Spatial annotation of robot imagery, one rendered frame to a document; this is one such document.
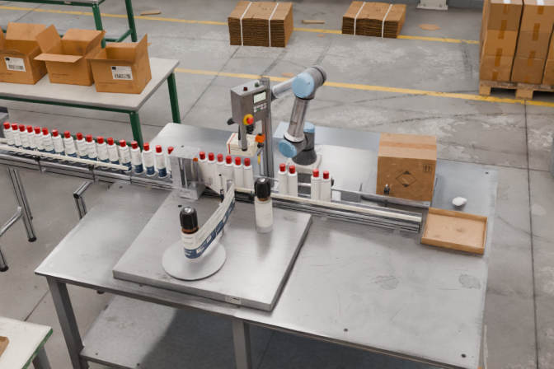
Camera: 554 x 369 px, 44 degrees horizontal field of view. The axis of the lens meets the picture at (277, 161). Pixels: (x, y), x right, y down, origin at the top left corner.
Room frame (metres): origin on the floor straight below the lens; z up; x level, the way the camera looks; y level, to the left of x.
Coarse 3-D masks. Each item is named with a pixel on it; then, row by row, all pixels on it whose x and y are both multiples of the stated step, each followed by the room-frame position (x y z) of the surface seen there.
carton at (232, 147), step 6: (234, 138) 3.45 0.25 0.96; (246, 138) 3.45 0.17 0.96; (252, 138) 3.44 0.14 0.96; (228, 144) 3.40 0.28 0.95; (234, 144) 3.39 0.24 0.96; (252, 144) 3.38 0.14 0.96; (228, 150) 3.40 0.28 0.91; (234, 150) 3.39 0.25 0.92; (240, 150) 3.38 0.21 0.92; (252, 150) 3.36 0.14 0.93; (252, 156) 3.36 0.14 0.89
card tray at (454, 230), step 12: (432, 216) 2.79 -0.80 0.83; (444, 216) 2.79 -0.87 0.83; (456, 216) 2.78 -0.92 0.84; (468, 216) 2.76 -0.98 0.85; (480, 216) 2.74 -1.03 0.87; (432, 228) 2.69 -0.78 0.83; (444, 228) 2.69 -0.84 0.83; (456, 228) 2.69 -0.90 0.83; (468, 228) 2.68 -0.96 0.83; (480, 228) 2.68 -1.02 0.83; (432, 240) 2.57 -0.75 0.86; (444, 240) 2.60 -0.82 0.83; (456, 240) 2.60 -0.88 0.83; (468, 240) 2.59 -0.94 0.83; (480, 240) 2.59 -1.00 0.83; (480, 252) 2.49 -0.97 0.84
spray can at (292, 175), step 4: (292, 168) 2.93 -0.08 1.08; (288, 172) 2.95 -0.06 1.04; (292, 172) 2.93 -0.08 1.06; (296, 172) 2.95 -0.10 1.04; (288, 176) 2.93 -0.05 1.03; (292, 176) 2.92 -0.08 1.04; (296, 176) 2.93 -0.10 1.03; (288, 180) 2.93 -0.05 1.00; (292, 180) 2.92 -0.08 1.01; (296, 180) 2.93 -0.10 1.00; (288, 184) 2.94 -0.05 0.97; (292, 184) 2.92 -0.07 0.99; (296, 184) 2.93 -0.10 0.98; (288, 188) 2.94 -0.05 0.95; (292, 188) 2.92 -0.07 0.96; (296, 188) 2.93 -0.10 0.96; (292, 192) 2.92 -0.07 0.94; (296, 192) 2.93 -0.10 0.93; (296, 196) 2.93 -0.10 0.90; (292, 200) 2.92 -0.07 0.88
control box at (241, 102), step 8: (256, 80) 3.18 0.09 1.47; (232, 88) 3.10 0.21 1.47; (240, 88) 3.10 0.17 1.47; (248, 88) 3.09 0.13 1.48; (256, 88) 3.09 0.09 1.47; (264, 88) 3.10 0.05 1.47; (232, 96) 3.08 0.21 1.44; (240, 96) 3.03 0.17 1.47; (248, 96) 3.05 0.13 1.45; (232, 104) 3.08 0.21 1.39; (240, 104) 3.03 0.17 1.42; (248, 104) 3.04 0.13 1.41; (256, 104) 3.07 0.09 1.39; (232, 112) 3.09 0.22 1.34; (240, 112) 3.03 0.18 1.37; (248, 112) 3.04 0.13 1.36; (256, 112) 3.07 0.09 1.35; (264, 112) 3.10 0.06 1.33; (232, 120) 3.10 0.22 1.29; (240, 120) 3.04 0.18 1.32; (256, 120) 3.07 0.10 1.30
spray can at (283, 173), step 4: (280, 164) 2.97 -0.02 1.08; (284, 164) 2.97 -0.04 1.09; (280, 168) 2.95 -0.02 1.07; (284, 168) 2.95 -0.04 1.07; (280, 172) 2.95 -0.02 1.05; (284, 172) 2.95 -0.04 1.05; (280, 176) 2.94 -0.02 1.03; (284, 176) 2.94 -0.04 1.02; (280, 180) 2.94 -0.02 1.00; (284, 180) 2.94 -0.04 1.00; (280, 184) 2.94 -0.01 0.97; (284, 184) 2.94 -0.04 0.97; (280, 188) 2.94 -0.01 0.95; (284, 188) 2.94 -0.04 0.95; (280, 192) 2.95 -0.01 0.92; (284, 192) 2.94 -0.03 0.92; (288, 192) 2.96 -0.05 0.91
